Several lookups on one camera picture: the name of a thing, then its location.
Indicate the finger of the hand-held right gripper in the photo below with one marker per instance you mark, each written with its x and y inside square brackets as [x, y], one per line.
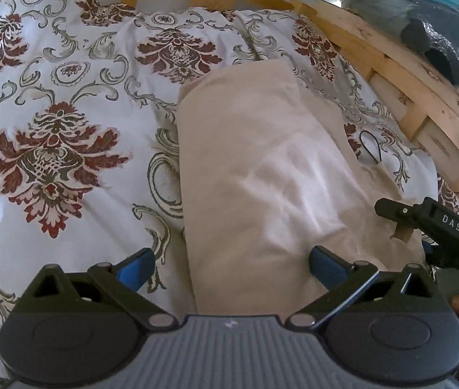
[393, 210]

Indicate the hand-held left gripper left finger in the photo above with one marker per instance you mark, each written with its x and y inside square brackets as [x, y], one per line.
[135, 269]

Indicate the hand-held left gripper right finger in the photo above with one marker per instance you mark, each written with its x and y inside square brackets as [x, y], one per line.
[326, 267]

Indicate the beige hooded jacket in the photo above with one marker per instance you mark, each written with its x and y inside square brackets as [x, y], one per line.
[262, 178]

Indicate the clear plastic bag of clothes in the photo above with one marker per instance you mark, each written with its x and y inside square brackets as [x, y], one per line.
[416, 8]

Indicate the floral white bed sheet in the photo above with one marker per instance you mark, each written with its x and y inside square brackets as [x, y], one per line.
[71, 129]

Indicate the wooden bed frame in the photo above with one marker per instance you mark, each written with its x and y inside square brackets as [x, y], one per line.
[428, 101]

